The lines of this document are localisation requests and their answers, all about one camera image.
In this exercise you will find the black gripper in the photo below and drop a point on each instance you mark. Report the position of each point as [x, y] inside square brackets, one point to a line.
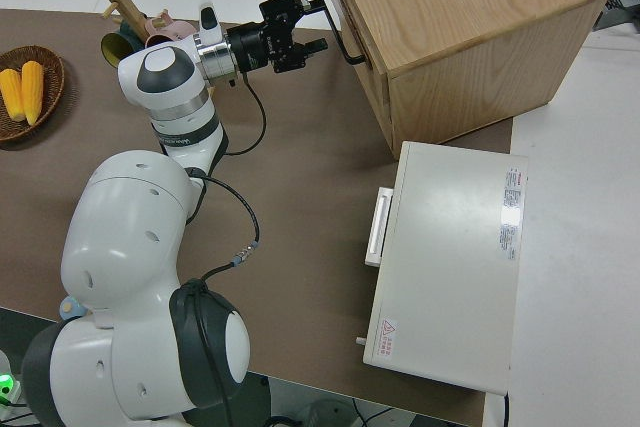
[270, 37]

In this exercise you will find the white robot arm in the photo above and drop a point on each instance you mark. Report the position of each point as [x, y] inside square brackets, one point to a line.
[125, 227]

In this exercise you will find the pink mug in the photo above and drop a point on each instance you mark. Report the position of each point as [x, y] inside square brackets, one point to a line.
[175, 33]

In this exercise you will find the brown table mat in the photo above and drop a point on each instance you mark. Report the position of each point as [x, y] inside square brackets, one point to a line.
[300, 172]

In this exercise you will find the light wooden cabinet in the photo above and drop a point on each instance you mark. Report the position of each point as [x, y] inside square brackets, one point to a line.
[475, 7]

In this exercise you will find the dark blue mug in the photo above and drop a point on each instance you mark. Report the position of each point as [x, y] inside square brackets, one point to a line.
[132, 40]

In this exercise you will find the white toaster oven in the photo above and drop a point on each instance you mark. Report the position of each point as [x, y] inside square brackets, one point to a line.
[450, 257]

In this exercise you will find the brown wicker basket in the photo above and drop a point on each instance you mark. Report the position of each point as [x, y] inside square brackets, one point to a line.
[50, 97]

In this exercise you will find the yellow corn cob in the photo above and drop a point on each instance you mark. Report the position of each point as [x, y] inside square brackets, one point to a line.
[33, 92]
[12, 94]

